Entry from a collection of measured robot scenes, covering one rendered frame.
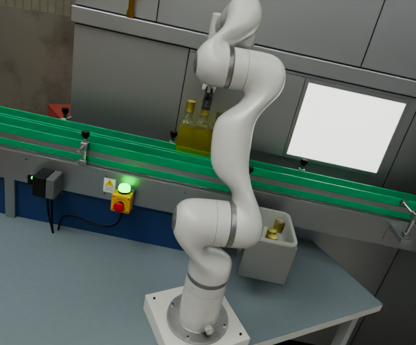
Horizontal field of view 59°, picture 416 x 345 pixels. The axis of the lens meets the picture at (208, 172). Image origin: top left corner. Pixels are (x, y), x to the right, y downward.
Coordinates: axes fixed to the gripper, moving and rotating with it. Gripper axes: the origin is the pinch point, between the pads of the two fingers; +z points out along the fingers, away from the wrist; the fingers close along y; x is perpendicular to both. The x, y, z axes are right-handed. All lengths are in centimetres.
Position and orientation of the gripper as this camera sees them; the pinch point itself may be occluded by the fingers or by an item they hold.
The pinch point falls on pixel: (206, 103)
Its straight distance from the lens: 141.9
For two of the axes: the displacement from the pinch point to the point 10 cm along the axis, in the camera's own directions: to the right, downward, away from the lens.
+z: -1.9, 8.9, 4.0
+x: 9.8, 2.1, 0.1
